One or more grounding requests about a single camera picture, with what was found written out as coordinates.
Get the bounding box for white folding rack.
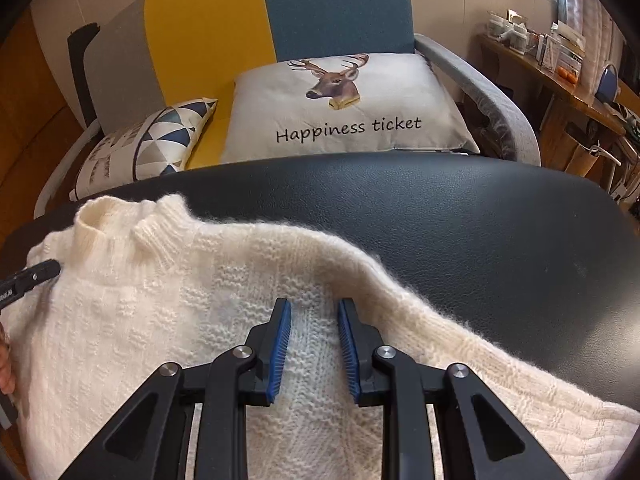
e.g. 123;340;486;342
590;145;640;206

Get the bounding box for person's left hand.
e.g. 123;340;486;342
0;324;17;396

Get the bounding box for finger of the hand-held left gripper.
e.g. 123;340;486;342
0;259;62;311

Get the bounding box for brown paper bag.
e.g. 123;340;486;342
565;142;603;178

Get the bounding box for cream knit sweater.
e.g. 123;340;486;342
0;192;640;480

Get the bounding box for blue chair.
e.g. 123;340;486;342
595;61;621;106

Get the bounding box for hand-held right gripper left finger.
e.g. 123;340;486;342
60;297;293;480

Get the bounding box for cat print geometric pillow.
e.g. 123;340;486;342
70;98;219;201

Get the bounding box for sheer pale curtain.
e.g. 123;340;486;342
557;0;626;91

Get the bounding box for deer print pillow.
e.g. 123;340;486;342
219;52;482;165

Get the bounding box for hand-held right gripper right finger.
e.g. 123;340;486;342
336;298;571;480

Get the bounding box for grey yellow blue sofa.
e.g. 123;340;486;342
32;0;543;218

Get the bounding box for upright boxes and cards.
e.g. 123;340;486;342
537;22;586;71

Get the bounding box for clear and white containers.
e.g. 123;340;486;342
487;11;531;56

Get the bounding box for wooden side desk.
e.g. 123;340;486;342
477;34;640;136

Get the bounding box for dark green clothing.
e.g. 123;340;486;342
612;102;640;136

